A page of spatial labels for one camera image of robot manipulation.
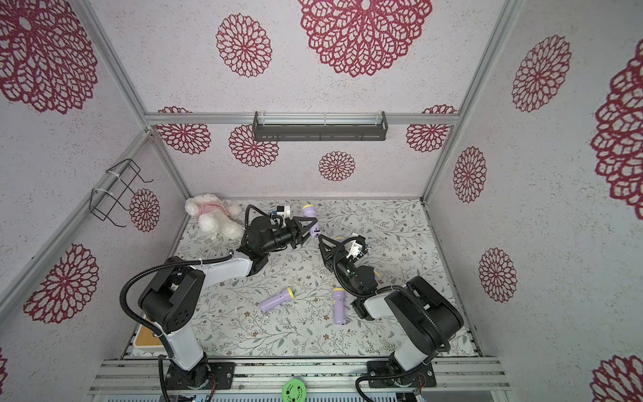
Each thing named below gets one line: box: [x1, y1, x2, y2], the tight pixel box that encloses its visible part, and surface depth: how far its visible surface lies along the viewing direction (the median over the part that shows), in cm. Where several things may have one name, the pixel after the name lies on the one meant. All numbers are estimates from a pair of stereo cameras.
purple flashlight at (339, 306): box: [332, 287, 346, 325], surface depth 87 cm
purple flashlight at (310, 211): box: [302, 203, 323, 239], surface depth 84 cm
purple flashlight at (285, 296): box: [259, 287, 296, 313], surface depth 89 cm
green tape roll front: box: [281, 378, 308, 402], surface depth 69 cm
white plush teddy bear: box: [184, 192, 245, 240], surface depth 104 cm
